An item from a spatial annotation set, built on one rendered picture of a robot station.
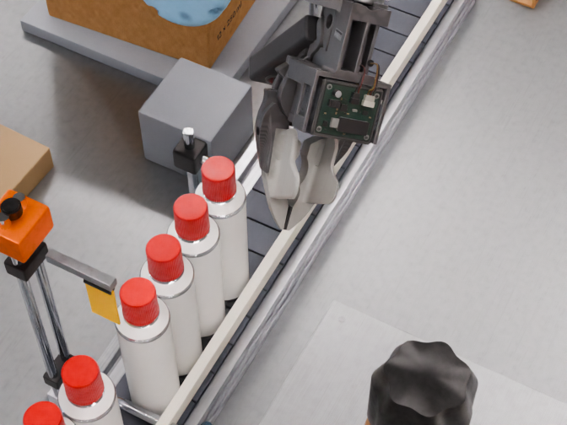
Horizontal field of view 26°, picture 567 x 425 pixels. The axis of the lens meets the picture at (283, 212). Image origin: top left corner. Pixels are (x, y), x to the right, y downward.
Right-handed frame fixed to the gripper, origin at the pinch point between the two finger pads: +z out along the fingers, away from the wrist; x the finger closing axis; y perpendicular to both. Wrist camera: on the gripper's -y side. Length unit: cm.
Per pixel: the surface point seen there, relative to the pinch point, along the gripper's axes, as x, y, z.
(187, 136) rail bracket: -1.1, -26.1, -1.0
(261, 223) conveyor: 10.2, -27.1, 7.7
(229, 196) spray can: -0.9, -11.2, 1.6
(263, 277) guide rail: 7.8, -17.8, 11.4
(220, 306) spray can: 2.7, -15.5, 14.3
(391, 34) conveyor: 29, -43, -15
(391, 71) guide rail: 25.6, -34.3, -11.6
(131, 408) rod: -5.9, -11.3, 24.6
